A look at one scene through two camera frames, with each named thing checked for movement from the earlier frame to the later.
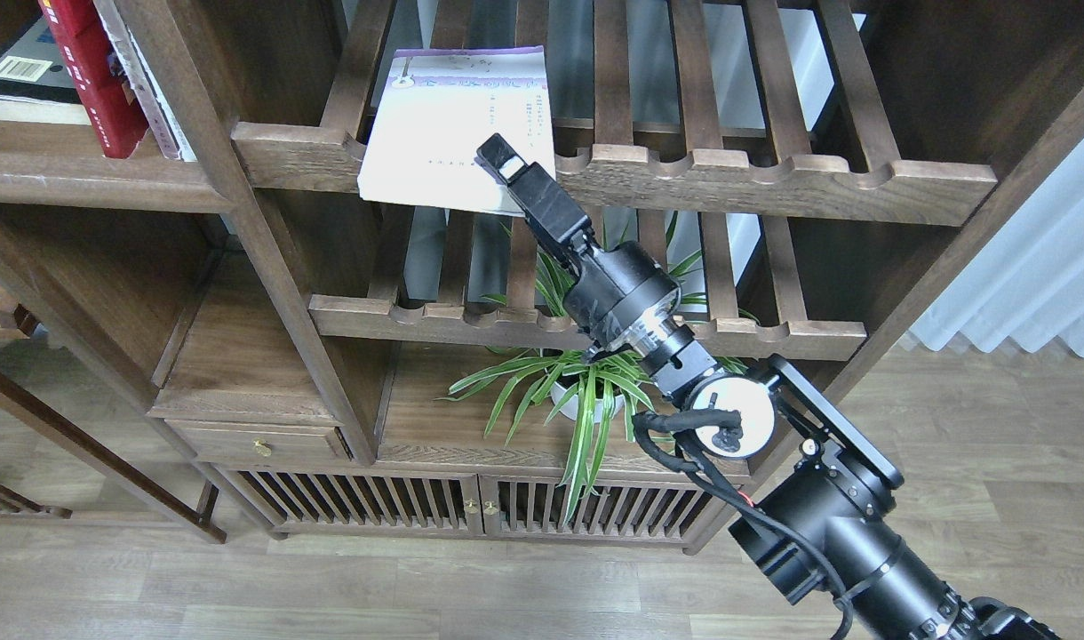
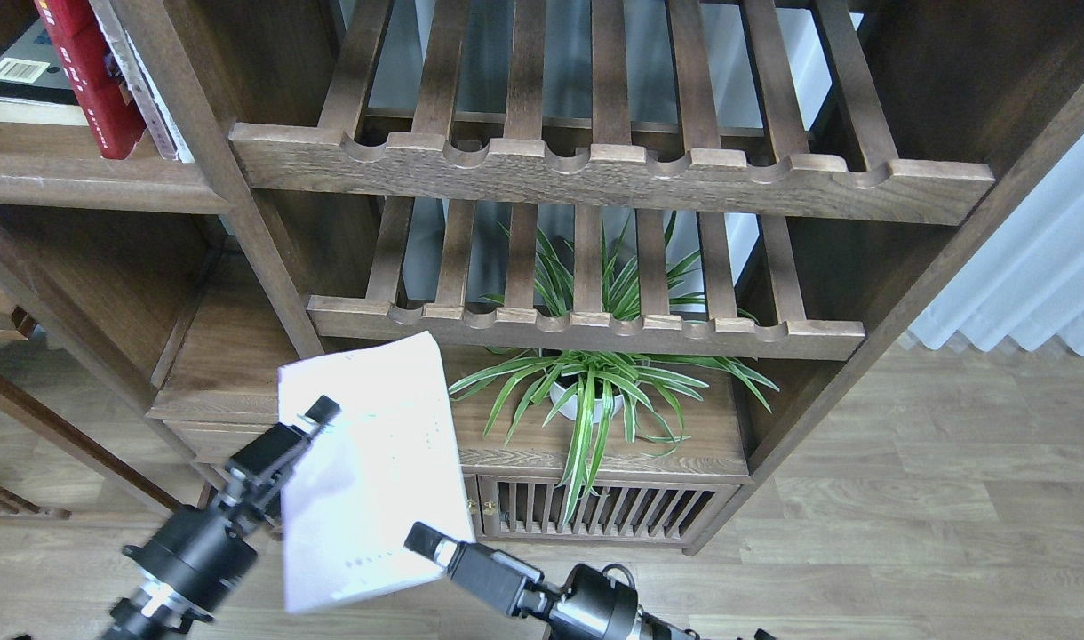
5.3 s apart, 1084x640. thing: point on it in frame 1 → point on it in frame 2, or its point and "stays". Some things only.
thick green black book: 31,84 stays
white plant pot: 569,408 stays
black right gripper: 619,296 → 593,604
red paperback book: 81,36 stays
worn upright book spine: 166,130 stays
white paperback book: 437,106 → 394,458
